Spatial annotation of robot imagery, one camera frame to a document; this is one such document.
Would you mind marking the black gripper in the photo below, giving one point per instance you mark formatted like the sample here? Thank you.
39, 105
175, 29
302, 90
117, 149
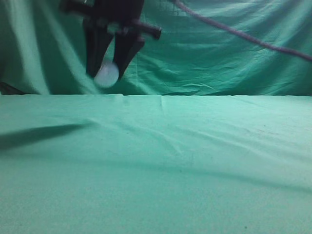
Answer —
125, 13

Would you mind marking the white ball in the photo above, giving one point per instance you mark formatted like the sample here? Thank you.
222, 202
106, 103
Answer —
107, 75

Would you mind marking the green backdrop curtain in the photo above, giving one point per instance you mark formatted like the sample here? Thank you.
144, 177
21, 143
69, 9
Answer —
42, 51

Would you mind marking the green table cloth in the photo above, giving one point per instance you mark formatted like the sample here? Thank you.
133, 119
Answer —
114, 164

